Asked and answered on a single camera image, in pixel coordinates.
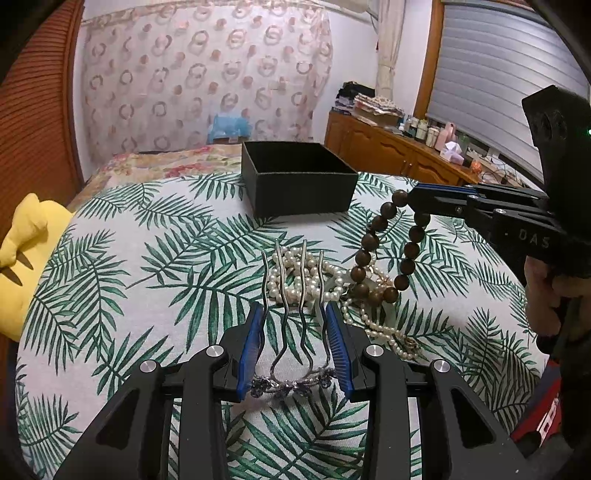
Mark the wooden slatted wardrobe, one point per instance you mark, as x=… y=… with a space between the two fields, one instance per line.
x=37 y=115

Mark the beige curtain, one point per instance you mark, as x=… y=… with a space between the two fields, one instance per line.
x=385 y=69

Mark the red printed object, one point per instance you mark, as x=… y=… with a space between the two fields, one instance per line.
x=538 y=415

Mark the row of toiletry bottles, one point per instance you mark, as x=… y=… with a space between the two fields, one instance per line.
x=422 y=129

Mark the leaf print cloth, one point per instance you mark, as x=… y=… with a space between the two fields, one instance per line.
x=138 y=277

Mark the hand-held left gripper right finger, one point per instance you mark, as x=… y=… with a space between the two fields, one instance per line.
x=339 y=350

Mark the grey window blind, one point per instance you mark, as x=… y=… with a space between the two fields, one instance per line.
x=485 y=60

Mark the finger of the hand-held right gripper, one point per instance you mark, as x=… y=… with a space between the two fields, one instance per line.
x=443 y=186
x=434 y=203

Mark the cardboard box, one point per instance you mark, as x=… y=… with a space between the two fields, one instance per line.
x=383 y=120

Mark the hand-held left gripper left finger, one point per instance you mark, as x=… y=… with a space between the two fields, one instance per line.
x=251 y=350

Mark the wooden window frame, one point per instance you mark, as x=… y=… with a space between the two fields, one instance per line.
x=427 y=55

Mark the floral blanket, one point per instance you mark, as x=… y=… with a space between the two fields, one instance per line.
x=152 y=168

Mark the pink tissue box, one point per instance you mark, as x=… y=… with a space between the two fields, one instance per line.
x=452 y=154

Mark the floral folded cloth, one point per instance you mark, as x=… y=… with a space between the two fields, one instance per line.
x=378 y=105

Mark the small orange object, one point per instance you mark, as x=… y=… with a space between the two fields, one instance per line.
x=475 y=165

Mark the wooden sideboard cabinet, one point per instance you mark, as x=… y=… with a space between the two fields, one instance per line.
x=369 y=143

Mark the dark folded clothes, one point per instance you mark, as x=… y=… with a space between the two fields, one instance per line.
x=355 y=90

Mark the person's right hand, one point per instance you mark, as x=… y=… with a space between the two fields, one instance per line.
x=538 y=295

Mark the metal hair comb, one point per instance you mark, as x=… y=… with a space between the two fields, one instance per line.
x=287 y=386

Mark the circle print curtain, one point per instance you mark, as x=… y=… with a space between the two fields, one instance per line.
x=184 y=69

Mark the blue plush toy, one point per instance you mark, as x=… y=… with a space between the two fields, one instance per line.
x=228 y=124

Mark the black box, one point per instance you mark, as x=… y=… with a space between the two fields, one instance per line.
x=300 y=194

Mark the yellow plush toy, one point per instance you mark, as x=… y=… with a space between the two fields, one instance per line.
x=32 y=221

